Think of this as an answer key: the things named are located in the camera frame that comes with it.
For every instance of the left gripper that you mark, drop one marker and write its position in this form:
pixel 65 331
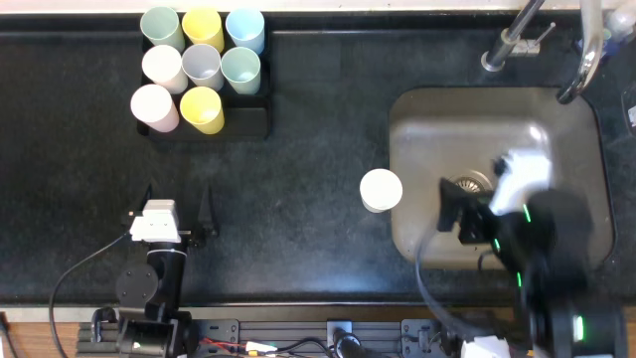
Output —
pixel 191 238

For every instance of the yellow cup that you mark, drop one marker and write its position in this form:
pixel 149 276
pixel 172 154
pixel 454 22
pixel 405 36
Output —
pixel 200 107
pixel 201 25

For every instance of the pink cup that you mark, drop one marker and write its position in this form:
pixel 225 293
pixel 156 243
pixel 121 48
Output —
pixel 151 104

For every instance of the white cup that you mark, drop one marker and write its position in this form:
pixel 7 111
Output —
pixel 381 189
pixel 161 64

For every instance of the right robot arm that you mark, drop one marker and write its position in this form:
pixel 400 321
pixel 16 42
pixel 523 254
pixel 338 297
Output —
pixel 561 238

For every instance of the black tray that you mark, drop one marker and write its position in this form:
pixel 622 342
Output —
pixel 248 119

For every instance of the grey cup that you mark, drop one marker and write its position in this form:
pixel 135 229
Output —
pixel 201 64

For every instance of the green cup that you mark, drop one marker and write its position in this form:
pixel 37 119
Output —
pixel 161 25
pixel 241 67

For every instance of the blue cup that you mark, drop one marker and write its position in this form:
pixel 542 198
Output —
pixel 244 26

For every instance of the steel sink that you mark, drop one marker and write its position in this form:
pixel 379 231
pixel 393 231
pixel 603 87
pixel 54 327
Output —
pixel 447 129

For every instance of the steel tap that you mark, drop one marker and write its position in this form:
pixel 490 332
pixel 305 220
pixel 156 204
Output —
pixel 497 54

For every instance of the blue soap bottle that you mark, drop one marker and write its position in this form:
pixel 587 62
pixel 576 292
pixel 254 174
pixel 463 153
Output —
pixel 622 20

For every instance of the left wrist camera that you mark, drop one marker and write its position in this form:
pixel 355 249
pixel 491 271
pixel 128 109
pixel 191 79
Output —
pixel 156 224

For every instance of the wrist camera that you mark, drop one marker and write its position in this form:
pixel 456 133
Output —
pixel 156 224
pixel 524 179

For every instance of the mounting rail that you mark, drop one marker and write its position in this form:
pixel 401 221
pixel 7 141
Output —
pixel 298 334

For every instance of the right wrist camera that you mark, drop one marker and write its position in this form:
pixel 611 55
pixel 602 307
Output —
pixel 524 179

